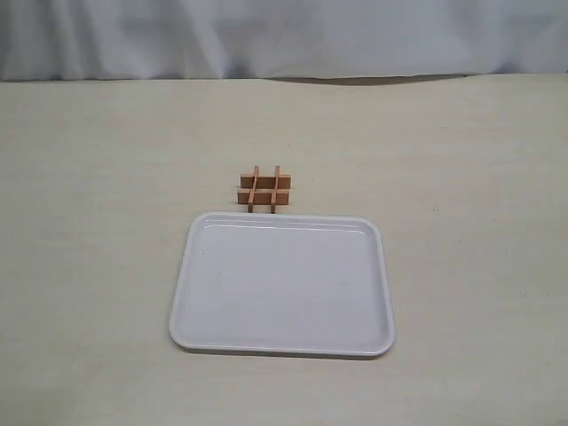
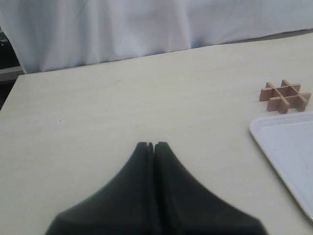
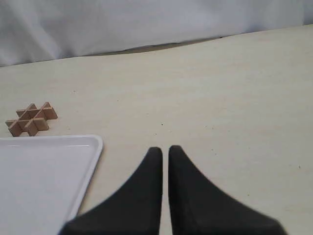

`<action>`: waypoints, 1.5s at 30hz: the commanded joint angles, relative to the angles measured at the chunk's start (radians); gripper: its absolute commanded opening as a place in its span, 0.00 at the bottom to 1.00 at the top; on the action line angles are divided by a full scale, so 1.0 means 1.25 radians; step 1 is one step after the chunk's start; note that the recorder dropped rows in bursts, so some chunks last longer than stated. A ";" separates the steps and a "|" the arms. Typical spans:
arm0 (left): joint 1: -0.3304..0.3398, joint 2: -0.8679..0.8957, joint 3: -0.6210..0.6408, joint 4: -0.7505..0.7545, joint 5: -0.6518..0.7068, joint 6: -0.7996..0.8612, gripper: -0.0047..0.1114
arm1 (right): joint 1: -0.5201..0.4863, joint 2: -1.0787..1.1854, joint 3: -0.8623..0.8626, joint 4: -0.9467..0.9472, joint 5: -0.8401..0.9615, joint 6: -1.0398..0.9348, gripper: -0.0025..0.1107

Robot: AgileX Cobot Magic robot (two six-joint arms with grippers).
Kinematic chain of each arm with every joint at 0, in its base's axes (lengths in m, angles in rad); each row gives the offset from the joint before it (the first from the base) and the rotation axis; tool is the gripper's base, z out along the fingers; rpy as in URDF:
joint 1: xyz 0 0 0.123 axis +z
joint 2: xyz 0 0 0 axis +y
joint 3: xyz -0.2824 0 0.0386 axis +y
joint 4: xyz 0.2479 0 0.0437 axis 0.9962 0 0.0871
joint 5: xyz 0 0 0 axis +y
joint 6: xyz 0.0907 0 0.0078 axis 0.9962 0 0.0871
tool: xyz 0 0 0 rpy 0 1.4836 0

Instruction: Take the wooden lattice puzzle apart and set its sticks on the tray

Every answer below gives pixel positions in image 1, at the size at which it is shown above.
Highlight notched wooden piece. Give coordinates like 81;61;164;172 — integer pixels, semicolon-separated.
248;165;259;213
237;188;290;206
270;165;280;214
240;174;291;190

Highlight white plastic tray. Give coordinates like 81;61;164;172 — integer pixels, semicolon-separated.
169;212;396;359

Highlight white backdrop cloth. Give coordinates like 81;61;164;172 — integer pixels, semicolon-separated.
1;1;567;81

